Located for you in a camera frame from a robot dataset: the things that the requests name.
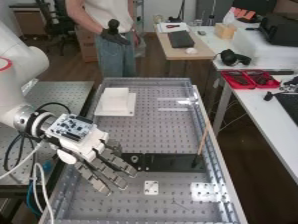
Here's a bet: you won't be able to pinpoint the wooden desk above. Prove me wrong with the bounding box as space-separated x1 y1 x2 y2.
153 23 219 88

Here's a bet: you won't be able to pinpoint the black plate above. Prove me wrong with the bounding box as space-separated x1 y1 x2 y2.
122 152 209 174

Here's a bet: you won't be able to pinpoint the small white metal plate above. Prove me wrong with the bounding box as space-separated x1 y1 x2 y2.
143 180 161 196

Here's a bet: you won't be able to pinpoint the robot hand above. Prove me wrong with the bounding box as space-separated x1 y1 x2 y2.
44 114 139 198

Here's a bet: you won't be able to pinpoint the white cable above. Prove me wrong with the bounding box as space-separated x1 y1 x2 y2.
0 139 47 181
31 162 58 224

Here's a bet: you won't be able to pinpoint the black cable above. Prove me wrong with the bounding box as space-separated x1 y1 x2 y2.
3 101 74 173

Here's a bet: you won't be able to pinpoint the red tray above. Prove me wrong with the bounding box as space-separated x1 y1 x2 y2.
244 68 283 90
220 69 259 91

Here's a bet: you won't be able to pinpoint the thin stick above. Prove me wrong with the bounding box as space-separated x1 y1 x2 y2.
191 112 216 168

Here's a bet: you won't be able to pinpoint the small cardboard box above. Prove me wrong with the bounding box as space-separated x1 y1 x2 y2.
213 22 239 41

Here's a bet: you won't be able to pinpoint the clear box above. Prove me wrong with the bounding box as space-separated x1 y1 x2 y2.
39 77 249 224

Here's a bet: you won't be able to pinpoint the black chair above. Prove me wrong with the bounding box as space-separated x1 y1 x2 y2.
34 0 78 56

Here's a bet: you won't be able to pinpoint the white desk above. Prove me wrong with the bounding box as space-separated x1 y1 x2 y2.
193 25 298 72
212 67 298 188

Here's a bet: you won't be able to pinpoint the small black block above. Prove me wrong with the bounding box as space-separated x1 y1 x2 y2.
263 90 279 102

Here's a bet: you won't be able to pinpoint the black desktop machine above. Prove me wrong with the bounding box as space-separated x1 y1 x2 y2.
260 12 298 47

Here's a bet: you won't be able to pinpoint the black headphones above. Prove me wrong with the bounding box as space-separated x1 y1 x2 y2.
219 48 253 67

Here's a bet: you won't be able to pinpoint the person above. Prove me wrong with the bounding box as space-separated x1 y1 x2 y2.
66 0 144 79

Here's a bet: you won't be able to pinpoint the small white box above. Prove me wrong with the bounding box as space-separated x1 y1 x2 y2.
94 86 139 118

